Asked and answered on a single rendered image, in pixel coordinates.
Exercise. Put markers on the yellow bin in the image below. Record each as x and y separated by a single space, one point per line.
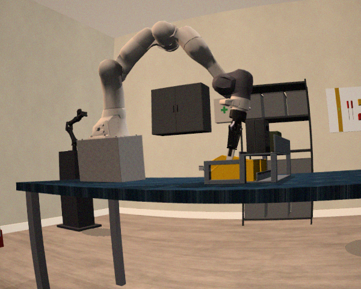
222 157
263 165
231 171

